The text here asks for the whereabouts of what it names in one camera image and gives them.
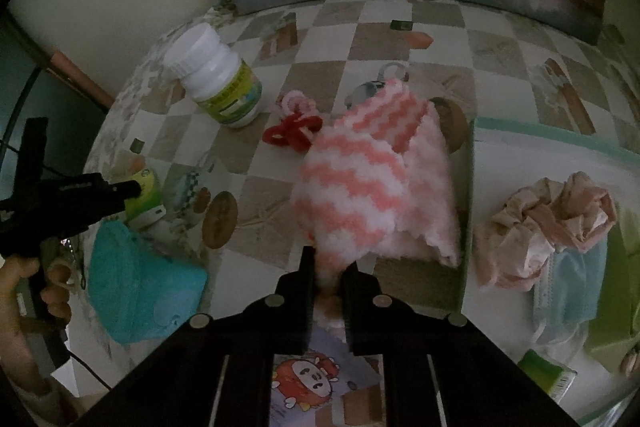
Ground blue face mask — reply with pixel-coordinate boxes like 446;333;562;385
529;237;609;358

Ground green packet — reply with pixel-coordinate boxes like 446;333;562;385
517;349;579;401

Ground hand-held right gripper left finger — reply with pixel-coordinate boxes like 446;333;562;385
75;246;316;427

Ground cartoon printed card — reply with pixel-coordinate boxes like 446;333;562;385
270;352;387;427

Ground white bottle with green label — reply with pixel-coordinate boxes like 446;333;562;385
164;23;264;129

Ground pink white striped fuzzy cloth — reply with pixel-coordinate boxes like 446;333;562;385
290;77;463;305

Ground person's left forearm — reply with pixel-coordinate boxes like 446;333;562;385
0;354;83;427

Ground red chenille knot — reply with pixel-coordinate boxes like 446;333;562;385
262;114;324;152

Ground pale green tray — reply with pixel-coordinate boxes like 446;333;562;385
457;116;640;414

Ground light green cloth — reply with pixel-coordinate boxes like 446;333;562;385
587;214;640;360

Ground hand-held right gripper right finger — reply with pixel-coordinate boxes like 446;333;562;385
344;262;582;427

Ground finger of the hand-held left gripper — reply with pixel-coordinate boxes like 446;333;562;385
57;172;142;230

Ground person's left hand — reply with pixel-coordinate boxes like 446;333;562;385
0;254;73;360

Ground pink chenille loop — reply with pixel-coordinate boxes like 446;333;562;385
277;89;321;122

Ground teal fuzzy cloth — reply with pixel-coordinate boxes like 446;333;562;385
87;222;209;346

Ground black cable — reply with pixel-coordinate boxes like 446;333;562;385
60;339;117;394

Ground small green bottle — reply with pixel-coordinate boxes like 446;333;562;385
122;167;169;231

